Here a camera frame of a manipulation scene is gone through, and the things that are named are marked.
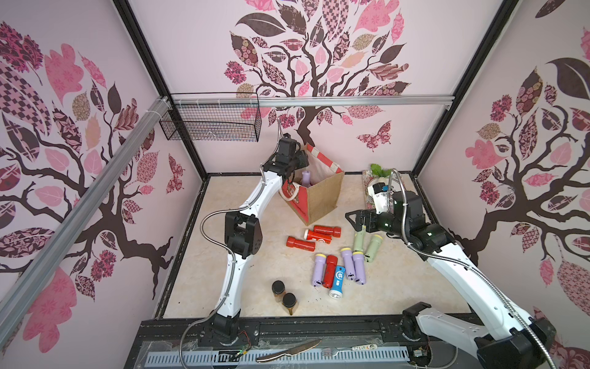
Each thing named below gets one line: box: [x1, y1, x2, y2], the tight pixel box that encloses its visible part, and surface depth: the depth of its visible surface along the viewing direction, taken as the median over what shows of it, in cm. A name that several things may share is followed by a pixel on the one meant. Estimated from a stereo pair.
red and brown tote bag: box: [278, 142, 345, 227], surface depth 99 cm
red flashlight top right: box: [313, 224, 342, 239], surface depth 97 cm
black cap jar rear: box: [271, 279, 286, 303], surface depth 76 cm
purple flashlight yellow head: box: [301, 170, 312, 188], surface depth 105 cm
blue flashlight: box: [328, 265, 346, 300], surface depth 83 cm
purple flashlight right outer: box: [351, 250, 367, 285], surface depth 87 cm
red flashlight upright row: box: [322, 255, 339, 289], surface depth 87 cm
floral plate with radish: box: [361, 163, 407, 215], surface depth 67 cm
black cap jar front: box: [281, 292, 297, 316], surface depth 74 cm
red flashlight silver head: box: [303, 229, 333, 245], surface depth 95 cm
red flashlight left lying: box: [285, 236, 316, 253], surface depth 94 cm
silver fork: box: [321, 343, 378, 357], surface depth 72 cm
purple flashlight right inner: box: [340, 246, 356, 282], surface depth 88 cm
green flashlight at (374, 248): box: [364, 234, 384, 263], surface depth 92 cm
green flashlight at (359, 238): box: [353, 225, 367, 252], surface depth 94 cm
